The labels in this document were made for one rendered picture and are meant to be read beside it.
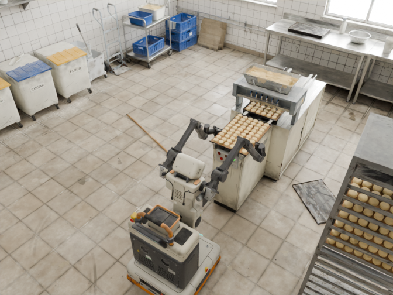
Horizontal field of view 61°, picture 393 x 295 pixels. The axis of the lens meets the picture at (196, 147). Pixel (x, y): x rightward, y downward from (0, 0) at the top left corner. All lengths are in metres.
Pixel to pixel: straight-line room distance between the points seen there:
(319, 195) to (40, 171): 3.45
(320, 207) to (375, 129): 2.09
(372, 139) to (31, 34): 5.15
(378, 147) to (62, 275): 2.87
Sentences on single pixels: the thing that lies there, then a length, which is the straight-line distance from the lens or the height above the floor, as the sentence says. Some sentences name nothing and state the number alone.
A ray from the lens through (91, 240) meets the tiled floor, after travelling 3.72.
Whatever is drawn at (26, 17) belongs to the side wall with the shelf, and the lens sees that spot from 5.95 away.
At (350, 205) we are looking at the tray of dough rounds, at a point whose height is 1.42.
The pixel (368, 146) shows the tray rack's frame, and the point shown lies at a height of 1.82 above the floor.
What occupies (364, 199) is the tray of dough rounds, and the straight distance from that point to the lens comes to 2.13.
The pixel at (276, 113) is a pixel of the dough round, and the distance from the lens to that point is 3.75.
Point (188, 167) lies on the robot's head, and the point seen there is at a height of 1.22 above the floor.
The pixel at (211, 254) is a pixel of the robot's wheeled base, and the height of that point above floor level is 0.28.
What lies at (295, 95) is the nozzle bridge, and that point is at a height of 1.18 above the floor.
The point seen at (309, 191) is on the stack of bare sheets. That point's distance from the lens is 4.24.
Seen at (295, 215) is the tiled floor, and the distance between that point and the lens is 3.95.
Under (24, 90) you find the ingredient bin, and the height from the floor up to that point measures 0.54.
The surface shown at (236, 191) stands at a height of 0.37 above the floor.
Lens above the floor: 2.92
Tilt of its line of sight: 39 degrees down
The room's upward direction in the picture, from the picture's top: 1 degrees clockwise
